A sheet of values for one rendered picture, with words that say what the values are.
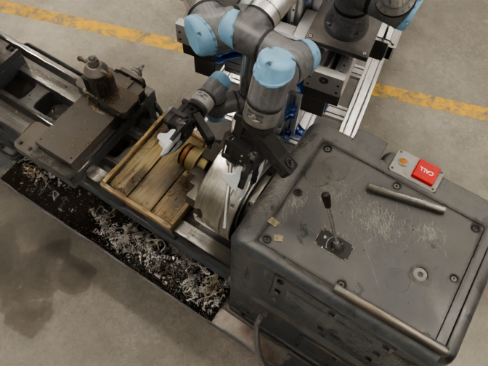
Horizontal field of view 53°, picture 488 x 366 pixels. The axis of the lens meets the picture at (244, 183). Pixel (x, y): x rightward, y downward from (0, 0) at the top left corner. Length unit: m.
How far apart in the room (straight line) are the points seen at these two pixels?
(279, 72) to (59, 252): 1.96
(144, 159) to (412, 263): 0.98
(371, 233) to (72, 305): 1.68
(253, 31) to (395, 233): 0.60
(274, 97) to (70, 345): 1.84
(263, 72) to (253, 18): 0.18
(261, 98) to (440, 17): 2.92
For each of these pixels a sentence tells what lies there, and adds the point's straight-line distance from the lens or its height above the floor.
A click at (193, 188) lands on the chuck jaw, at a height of 1.12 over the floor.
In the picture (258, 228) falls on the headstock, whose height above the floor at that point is 1.25.
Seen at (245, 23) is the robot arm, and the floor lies 1.64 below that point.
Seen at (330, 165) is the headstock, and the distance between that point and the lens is 1.33.
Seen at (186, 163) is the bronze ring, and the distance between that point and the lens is 1.48.
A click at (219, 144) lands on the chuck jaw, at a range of 1.45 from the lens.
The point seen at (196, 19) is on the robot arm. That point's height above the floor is 1.42.
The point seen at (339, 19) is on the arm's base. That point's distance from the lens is 1.71.
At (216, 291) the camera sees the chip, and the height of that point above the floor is 0.56.
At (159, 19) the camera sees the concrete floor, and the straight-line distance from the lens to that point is 3.49.
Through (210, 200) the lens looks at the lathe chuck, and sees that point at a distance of 1.34.
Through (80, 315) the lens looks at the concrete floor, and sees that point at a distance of 2.54.
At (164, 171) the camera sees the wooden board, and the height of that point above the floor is 0.89.
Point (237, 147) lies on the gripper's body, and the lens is 1.04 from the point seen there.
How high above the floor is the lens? 2.38
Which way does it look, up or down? 62 degrees down
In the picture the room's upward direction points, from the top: 3 degrees clockwise
